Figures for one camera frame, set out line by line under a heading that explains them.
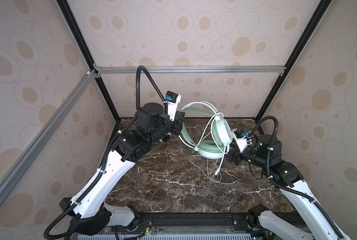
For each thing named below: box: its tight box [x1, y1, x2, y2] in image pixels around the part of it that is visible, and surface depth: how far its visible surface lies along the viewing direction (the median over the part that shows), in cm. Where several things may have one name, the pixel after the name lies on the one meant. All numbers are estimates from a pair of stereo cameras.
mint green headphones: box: [178, 100, 233, 160], surface depth 51 cm
